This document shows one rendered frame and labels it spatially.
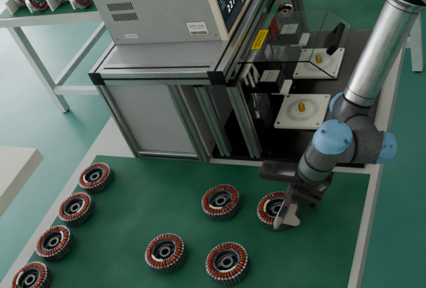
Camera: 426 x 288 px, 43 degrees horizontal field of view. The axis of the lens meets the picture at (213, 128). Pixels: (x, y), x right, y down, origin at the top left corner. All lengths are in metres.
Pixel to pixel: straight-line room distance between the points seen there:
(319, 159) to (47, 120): 2.69
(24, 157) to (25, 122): 2.51
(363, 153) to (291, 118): 0.52
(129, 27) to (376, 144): 0.80
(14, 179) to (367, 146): 0.78
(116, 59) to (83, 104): 2.02
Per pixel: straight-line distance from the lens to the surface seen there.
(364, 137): 1.25
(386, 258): 2.29
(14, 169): 1.30
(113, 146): 1.95
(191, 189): 1.66
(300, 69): 1.90
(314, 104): 1.75
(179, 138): 1.70
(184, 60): 1.51
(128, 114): 1.72
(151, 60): 1.57
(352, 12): 2.19
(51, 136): 3.56
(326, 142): 1.18
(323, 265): 1.40
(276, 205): 1.50
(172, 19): 1.56
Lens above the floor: 1.92
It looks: 40 degrees down
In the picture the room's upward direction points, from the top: 22 degrees counter-clockwise
